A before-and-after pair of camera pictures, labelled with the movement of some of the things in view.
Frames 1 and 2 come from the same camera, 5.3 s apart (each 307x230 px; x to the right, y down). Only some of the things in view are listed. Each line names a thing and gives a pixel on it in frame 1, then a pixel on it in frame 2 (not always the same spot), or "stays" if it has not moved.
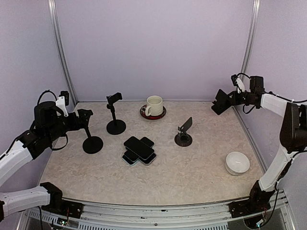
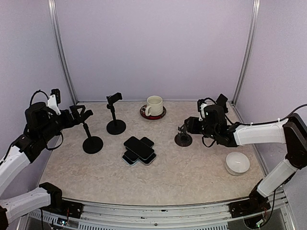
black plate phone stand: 183,139 stays
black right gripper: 235,99 → 192,127
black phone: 138,148 stays
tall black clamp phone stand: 116,127 stays
